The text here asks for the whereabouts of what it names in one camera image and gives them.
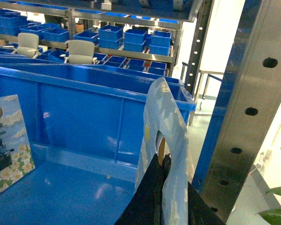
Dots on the flower gift bag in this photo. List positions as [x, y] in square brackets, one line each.
[15, 152]
[166, 138]

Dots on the large blue plastic bin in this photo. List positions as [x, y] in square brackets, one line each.
[85, 128]

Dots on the grey office chair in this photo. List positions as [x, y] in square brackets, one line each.
[27, 45]
[80, 52]

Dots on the steel rack upright post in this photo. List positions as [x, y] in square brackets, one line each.
[247, 102]

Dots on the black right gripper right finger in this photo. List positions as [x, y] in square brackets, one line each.
[199, 206]

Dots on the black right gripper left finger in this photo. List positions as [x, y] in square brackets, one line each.
[145, 207]

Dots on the green potted plant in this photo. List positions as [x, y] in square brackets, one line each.
[269, 166]

